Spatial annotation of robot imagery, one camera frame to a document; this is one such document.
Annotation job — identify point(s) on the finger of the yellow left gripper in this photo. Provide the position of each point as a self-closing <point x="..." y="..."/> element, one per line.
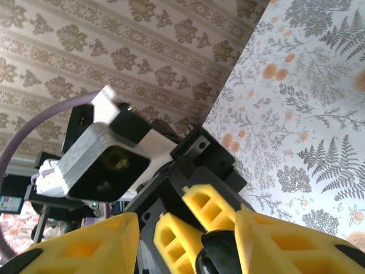
<point x="199" y="197"/>
<point x="182" y="231"/>

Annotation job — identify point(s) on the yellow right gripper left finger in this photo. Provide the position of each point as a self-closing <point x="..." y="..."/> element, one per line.
<point x="119" y="245"/>

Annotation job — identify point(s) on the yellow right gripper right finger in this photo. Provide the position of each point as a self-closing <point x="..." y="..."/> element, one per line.
<point x="256" y="248"/>

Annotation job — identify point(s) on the black round case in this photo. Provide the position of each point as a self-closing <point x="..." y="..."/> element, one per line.
<point x="219" y="251"/>

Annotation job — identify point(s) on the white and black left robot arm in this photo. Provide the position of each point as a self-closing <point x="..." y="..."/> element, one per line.
<point x="74" y="211"/>

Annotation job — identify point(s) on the blue display screen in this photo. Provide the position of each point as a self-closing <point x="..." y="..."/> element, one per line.
<point x="11" y="204"/>

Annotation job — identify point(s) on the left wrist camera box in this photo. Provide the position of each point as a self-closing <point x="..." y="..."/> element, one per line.
<point x="108" y="171"/>

